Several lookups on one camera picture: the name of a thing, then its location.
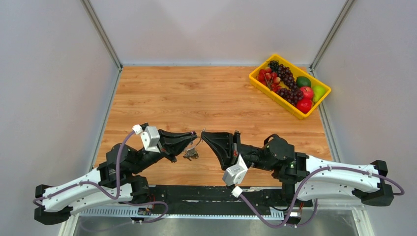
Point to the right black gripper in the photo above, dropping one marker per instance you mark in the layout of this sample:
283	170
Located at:
226	147

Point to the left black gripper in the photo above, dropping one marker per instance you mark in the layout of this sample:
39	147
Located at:
172	143

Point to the metal keyring with keys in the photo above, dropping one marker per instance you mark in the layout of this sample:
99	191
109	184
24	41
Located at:
191	152

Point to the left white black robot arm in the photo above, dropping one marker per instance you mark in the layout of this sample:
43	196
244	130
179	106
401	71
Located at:
115	181

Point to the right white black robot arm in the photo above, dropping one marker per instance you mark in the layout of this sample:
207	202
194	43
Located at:
303	177

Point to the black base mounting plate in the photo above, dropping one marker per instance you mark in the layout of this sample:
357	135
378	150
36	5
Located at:
213	200

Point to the red strawberries cluster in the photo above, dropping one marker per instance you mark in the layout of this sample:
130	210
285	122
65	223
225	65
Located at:
269	78

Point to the dark grape bunch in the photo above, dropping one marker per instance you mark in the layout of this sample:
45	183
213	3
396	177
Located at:
289	91

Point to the red round fruit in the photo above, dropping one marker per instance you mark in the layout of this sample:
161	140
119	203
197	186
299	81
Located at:
304	105

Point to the red apple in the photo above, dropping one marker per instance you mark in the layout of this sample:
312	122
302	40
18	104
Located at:
308	93

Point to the green lime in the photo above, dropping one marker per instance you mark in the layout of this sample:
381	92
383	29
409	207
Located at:
303	81

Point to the yellow plastic bin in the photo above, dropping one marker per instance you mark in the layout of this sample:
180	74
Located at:
296	72

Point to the green pear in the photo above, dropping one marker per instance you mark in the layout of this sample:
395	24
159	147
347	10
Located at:
319	91

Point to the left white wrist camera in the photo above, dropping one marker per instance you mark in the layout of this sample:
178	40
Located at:
149	135

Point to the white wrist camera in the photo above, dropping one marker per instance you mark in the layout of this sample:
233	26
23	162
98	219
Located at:
234	175
149	135

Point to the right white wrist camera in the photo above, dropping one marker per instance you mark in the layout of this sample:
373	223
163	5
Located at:
234	175

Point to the aluminium rail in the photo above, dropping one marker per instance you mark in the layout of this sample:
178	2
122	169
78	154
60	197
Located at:
123	210

